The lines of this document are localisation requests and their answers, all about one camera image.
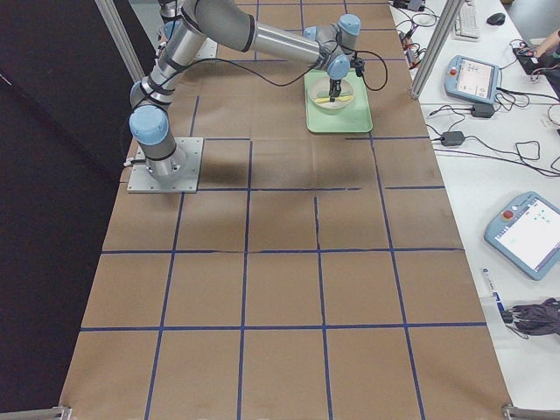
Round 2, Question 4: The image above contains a yellow plastic fork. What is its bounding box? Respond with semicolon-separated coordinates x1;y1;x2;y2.
314;94;354;104

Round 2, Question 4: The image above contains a white round plate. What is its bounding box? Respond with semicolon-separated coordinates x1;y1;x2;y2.
305;76;354;114

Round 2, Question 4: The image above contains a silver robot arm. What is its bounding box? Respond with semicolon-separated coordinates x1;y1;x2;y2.
129;0;361;181
157;21;175;43

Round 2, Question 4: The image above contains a mint green tray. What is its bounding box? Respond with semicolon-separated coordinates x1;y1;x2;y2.
304;70;373;133

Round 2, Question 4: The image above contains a black power adapter near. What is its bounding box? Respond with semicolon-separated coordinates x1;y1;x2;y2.
440;131;466;147

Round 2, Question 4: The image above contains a black power adapter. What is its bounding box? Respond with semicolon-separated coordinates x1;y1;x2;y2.
440;131;466;147
470;103;495;119

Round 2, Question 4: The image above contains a far teach pendant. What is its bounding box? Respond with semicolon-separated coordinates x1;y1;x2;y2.
444;55;500;105

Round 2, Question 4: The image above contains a teach pendant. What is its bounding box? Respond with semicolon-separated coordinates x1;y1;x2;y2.
484;192;559;281
444;55;500;105

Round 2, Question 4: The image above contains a white keyboard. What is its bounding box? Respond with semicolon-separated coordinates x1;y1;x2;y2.
451;0;480;42

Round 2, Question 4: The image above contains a black power adapter far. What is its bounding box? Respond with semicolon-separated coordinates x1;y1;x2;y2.
470;103;495;119

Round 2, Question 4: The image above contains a black computer mouse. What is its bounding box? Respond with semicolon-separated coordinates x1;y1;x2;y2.
486;12;506;26

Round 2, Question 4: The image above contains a white pen marker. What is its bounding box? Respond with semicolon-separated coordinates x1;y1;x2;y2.
481;268;505;312

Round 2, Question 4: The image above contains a near teach pendant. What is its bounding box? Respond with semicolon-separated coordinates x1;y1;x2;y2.
484;192;559;281

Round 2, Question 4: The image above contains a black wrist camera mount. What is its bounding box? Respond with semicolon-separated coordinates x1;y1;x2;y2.
350;55;365;78

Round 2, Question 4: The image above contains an aluminium frame post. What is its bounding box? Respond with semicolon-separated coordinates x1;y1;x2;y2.
409;0;463;100

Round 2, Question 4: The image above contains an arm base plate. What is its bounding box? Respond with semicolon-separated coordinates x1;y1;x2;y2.
192;31;218;60
127;137;204;193

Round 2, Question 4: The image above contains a left rear aluminium post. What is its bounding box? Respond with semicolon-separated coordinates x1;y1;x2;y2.
94;0;144;82

